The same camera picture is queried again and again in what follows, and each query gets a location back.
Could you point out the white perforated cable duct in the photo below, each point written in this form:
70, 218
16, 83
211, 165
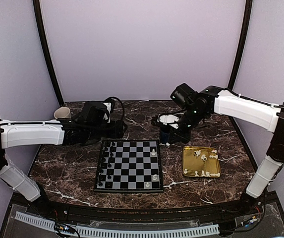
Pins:
99, 229

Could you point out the black and white chessboard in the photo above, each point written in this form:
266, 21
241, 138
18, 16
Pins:
124, 166

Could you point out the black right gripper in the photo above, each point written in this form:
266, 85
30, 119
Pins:
179, 137

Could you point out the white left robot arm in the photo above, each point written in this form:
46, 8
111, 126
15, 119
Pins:
55, 132

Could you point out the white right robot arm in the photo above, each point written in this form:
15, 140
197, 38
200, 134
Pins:
216, 100

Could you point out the black frame post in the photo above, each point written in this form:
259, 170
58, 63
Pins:
46, 51
241, 43

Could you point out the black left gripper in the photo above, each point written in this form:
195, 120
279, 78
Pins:
117, 131

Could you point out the black right frame post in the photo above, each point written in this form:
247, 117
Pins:
241, 43

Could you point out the black left frame post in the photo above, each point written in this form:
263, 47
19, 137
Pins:
46, 51

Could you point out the black front rail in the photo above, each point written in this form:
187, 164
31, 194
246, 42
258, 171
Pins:
171, 205

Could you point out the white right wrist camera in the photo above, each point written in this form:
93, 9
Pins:
170, 120

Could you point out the dark blue enamel mug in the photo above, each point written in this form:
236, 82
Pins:
164, 135

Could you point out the gold metal tray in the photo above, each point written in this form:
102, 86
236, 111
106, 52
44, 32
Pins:
192, 163

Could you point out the grey ceramic cup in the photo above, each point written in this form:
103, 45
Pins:
62, 113

